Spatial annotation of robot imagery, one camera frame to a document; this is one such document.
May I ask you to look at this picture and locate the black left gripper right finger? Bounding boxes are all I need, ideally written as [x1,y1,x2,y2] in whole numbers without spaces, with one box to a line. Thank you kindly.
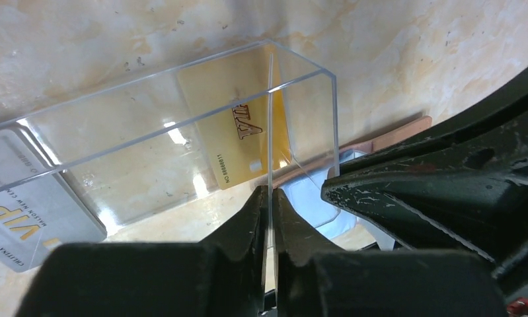
[271,189,507,316]

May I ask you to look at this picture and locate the brown leather card holder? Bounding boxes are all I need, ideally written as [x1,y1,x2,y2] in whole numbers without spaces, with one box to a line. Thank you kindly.
[273,116,432,250]

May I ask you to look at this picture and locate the red plastic box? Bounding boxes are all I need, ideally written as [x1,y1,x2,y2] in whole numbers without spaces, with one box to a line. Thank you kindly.
[507,297,528,317]

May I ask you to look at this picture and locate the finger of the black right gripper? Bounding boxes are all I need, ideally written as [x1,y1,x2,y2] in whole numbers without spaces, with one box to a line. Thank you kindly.
[321,67,528,298]

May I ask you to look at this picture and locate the gold VIP card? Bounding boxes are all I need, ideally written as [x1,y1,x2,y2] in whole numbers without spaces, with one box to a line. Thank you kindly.
[177,45,291,190]

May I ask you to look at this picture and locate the clear acrylic card box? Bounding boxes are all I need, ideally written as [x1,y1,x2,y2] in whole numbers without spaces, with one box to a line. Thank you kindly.
[0,39,340,290]

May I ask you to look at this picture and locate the silver VIP card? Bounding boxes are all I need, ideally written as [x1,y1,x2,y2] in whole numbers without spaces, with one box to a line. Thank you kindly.
[0,124,107,273]

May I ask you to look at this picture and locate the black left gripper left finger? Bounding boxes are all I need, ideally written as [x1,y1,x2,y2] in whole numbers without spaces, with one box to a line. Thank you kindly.
[17,186,270,316]

